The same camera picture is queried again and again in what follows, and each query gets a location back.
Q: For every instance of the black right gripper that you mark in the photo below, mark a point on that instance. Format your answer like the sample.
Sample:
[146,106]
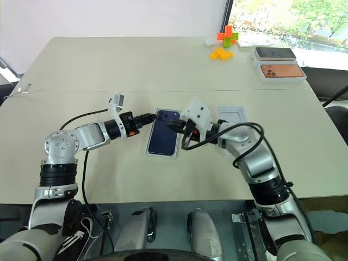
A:
[193,131]

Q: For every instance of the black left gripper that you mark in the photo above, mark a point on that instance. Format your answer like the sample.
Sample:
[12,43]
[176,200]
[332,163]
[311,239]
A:
[129,123]

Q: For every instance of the dark blue smartphone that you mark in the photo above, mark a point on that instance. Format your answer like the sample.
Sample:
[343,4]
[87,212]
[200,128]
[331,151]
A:
[163,138]

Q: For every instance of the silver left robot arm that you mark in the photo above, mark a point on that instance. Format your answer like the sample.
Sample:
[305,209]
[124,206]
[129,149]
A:
[89,136]

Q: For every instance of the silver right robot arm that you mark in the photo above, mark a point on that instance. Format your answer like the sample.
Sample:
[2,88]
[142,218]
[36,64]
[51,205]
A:
[255,160]

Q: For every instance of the white phone box base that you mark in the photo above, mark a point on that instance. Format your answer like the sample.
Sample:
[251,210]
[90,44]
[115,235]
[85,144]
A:
[160,156]

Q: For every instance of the white phone box lid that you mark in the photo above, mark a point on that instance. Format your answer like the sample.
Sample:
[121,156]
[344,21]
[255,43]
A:
[231,115]

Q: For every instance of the orange phone on box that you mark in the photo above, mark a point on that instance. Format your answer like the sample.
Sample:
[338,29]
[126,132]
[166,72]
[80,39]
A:
[282,79]

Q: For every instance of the yellow block pile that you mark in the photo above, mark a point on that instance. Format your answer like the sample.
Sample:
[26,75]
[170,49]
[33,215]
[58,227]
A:
[221,53]

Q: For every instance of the small white earbuds case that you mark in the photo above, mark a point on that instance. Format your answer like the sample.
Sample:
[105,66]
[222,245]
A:
[209,42]

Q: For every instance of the green cross block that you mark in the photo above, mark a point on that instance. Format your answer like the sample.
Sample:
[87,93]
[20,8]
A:
[231,40]

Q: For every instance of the orange cross block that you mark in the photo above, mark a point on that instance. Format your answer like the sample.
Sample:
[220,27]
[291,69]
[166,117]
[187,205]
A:
[225,34]

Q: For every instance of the grey rounded robot leg cover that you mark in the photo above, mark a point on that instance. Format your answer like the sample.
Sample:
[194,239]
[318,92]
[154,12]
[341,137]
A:
[204,233]
[136,231]

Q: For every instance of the orange smartphone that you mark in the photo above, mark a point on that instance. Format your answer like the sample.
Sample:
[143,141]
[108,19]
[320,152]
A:
[281,71]

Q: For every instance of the gold-edged smartphone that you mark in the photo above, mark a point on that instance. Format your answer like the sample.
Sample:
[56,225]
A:
[276,53]

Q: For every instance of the black chair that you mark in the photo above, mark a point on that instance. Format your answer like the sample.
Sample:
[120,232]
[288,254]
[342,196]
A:
[326,81]

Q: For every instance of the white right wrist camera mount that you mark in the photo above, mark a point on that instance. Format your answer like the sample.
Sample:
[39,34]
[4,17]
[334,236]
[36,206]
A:
[197,111]

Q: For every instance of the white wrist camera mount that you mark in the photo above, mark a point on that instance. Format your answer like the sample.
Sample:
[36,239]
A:
[117,102]
[197,111]

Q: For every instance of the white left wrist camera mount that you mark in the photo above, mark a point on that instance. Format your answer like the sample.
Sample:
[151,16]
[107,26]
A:
[117,102]

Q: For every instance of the black window frame post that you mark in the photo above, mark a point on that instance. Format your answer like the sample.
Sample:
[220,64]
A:
[227,13]

